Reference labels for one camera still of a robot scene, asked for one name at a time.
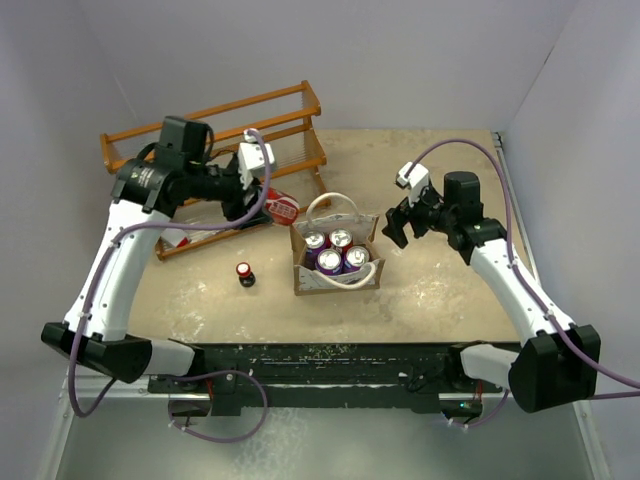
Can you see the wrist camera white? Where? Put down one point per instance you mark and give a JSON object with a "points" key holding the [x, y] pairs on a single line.
{"points": [[414, 178], [253, 154]]}

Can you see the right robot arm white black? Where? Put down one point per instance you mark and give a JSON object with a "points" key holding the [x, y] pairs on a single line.
{"points": [[552, 367]]}

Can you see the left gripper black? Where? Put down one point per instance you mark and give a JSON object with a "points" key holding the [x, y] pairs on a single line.
{"points": [[236, 206]]}

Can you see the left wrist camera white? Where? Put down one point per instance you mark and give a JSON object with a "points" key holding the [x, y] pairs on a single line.
{"points": [[253, 154]]}

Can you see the white box on rack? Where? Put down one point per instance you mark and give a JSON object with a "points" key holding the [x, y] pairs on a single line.
{"points": [[175, 238]]}

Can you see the red soda can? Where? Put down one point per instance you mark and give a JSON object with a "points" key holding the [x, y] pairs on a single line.
{"points": [[281, 207], [341, 240]]}

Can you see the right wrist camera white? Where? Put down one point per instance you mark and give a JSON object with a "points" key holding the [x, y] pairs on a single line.
{"points": [[414, 178]]}

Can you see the purple soda can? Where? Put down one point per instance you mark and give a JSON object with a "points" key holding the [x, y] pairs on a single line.
{"points": [[316, 242], [355, 258], [329, 262]]}

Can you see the small dark sauce bottle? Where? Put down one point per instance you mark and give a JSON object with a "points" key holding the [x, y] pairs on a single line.
{"points": [[245, 274]]}

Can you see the canvas bag with rope handles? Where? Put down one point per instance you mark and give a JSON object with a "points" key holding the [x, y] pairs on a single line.
{"points": [[363, 227]]}

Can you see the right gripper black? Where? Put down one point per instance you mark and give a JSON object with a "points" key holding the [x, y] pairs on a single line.
{"points": [[398, 217]]}

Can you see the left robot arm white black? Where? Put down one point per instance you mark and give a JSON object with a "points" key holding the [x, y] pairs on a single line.
{"points": [[147, 192]]}

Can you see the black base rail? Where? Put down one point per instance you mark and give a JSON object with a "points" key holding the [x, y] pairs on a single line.
{"points": [[421, 377]]}

